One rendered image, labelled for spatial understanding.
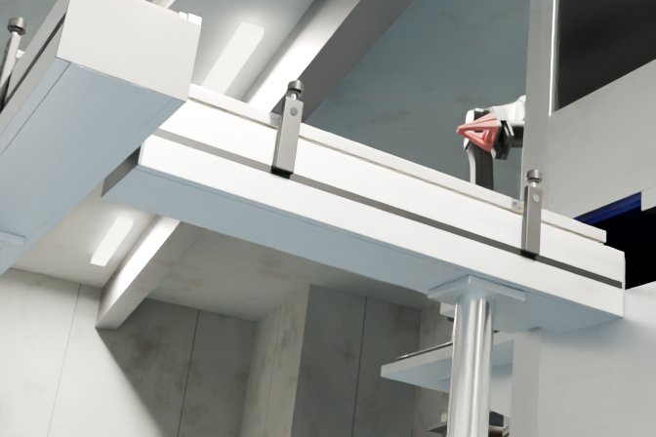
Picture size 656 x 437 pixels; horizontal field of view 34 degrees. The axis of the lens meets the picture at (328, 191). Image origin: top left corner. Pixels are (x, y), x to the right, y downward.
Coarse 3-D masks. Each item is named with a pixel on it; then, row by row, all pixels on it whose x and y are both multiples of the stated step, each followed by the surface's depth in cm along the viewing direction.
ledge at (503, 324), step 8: (448, 304) 154; (440, 312) 155; (448, 312) 154; (496, 320) 155; (504, 320) 154; (512, 320) 154; (496, 328) 158; (504, 328) 158; (512, 328) 157; (520, 328) 157; (528, 328) 157
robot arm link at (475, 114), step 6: (522, 96) 225; (516, 102) 228; (486, 108) 256; (510, 108) 236; (516, 108) 228; (468, 114) 261; (474, 114) 256; (480, 114) 256; (486, 114) 254; (510, 114) 235; (516, 114) 227; (468, 120) 261; (474, 120) 256
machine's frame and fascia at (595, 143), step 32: (608, 96) 158; (640, 96) 151; (576, 128) 162; (608, 128) 155; (640, 128) 149; (576, 160) 160; (608, 160) 153; (640, 160) 147; (576, 192) 158; (608, 192) 151; (640, 192) 146
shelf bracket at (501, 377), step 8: (496, 368) 179; (504, 368) 177; (496, 376) 178; (504, 376) 176; (440, 384) 192; (448, 384) 190; (496, 384) 178; (504, 384) 176; (448, 392) 189; (496, 392) 177; (504, 392) 175; (496, 400) 176; (504, 400) 175; (496, 408) 176; (504, 408) 174
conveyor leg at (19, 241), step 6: (0, 234) 138; (6, 234) 138; (12, 234) 138; (0, 240) 138; (6, 240) 138; (12, 240) 138; (18, 240) 138; (0, 246) 140; (6, 246) 140; (12, 246) 139; (18, 246) 139; (0, 252) 142; (6, 252) 142; (12, 252) 142; (0, 258) 145; (6, 258) 145
